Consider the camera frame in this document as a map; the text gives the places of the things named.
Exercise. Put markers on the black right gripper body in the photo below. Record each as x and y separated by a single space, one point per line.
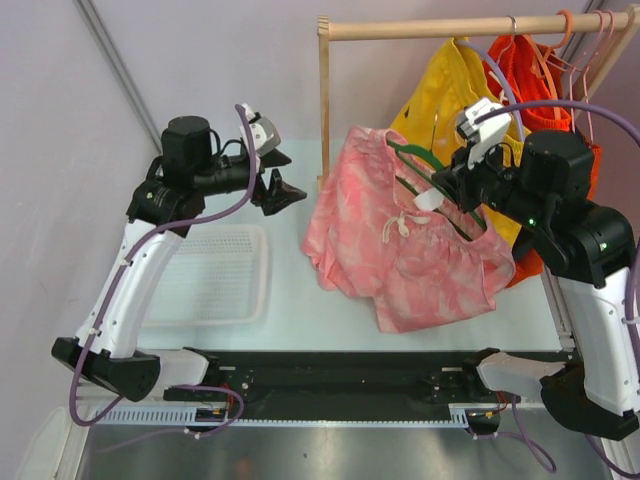
489 182

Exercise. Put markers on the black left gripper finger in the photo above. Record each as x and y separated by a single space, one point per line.
274 159
278 194

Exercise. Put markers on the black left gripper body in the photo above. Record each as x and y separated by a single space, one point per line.
225 175

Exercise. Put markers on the green wire hanger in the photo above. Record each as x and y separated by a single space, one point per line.
427 157

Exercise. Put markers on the pink patterned shorts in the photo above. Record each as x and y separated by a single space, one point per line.
421 268

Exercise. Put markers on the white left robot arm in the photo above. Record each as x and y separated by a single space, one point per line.
191 167

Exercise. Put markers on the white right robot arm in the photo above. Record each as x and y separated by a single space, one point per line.
589 249

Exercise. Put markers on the yellow shorts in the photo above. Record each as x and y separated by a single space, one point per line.
456 77

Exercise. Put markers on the lavender plastic hanger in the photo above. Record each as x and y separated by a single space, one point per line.
495 65

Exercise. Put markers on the white plastic basket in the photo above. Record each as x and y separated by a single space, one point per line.
217 277

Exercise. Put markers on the wooden clothes rack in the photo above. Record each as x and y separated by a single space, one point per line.
626 27

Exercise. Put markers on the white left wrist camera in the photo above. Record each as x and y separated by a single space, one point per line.
264 134

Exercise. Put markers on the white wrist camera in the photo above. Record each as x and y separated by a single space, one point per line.
481 136
264 134

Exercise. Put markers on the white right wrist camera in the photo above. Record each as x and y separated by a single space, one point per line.
481 136

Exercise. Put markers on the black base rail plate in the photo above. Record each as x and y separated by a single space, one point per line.
370 385

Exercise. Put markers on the pink wire hanger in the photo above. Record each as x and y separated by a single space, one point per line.
582 69

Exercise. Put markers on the white slotted cable duct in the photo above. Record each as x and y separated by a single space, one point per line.
209 416

